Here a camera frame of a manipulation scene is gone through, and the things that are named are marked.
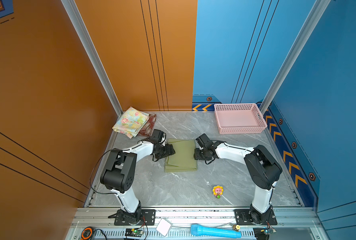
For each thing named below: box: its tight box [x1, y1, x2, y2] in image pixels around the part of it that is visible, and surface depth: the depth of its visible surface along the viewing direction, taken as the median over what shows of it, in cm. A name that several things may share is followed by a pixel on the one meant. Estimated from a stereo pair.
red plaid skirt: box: [138, 114, 157, 137], surface depth 111 cm
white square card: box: [156, 218, 172, 237], surface depth 71 cm
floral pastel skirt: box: [112, 106, 150, 139], surface depth 107 cm
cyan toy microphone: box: [190, 224, 242, 239], surface depth 69 cm
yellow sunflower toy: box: [212, 185, 224, 199], surface depth 80 cm
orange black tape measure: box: [81, 226, 93, 240], surface depth 68 cm
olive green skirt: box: [164, 138, 198, 173], surface depth 93 cm
